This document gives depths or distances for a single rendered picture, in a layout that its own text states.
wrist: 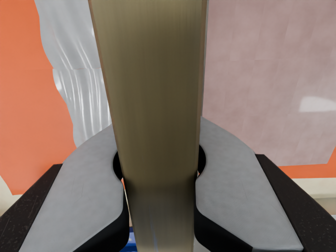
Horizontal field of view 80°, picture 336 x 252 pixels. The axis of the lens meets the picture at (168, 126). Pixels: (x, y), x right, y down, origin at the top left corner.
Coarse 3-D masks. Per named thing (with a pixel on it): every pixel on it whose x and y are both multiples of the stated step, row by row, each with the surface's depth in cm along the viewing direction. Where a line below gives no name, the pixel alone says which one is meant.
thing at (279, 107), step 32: (224, 64) 24; (256, 64) 24; (288, 64) 24; (320, 64) 24; (0, 96) 25; (32, 96) 25; (224, 96) 26; (256, 96) 26; (288, 96) 26; (320, 96) 27; (0, 128) 27; (32, 128) 27; (64, 128) 28; (224, 128) 29; (256, 128) 29; (288, 128) 29; (320, 128) 29; (0, 160) 30; (32, 160) 30; (288, 160) 32; (320, 160) 32
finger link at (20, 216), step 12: (48, 180) 7; (24, 192) 7; (36, 192) 7; (12, 204) 7; (24, 204) 6; (36, 204) 6; (0, 216) 6; (12, 216) 6; (24, 216) 6; (0, 228) 6; (12, 228) 6; (24, 228) 6; (0, 240) 6; (12, 240) 5
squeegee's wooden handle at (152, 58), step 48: (96, 0) 5; (144, 0) 5; (192, 0) 5; (144, 48) 5; (192, 48) 5; (144, 96) 6; (192, 96) 6; (144, 144) 7; (192, 144) 7; (144, 192) 8; (192, 192) 8; (144, 240) 9; (192, 240) 10
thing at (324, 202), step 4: (316, 200) 37; (320, 200) 37; (324, 200) 37; (328, 200) 36; (332, 200) 36; (320, 204) 36; (324, 204) 36; (328, 204) 36; (332, 204) 36; (128, 208) 36; (324, 208) 35; (328, 208) 35; (332, 208) 35; (328, 212) 34; (332, 212) 34; (332, 216) 34
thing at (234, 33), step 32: (0, 0) 20; (32, 0) 20; (224, 0) 21; (256, 0) 21; (288, 0) 21; (320, 0) 21; (0, 32) 21; (32, 32) 21; (224, 32) 22; (256, 32) 22; (288, 32) 22; (320, 32) 23; (0, 64) 23; (32, 64) 23
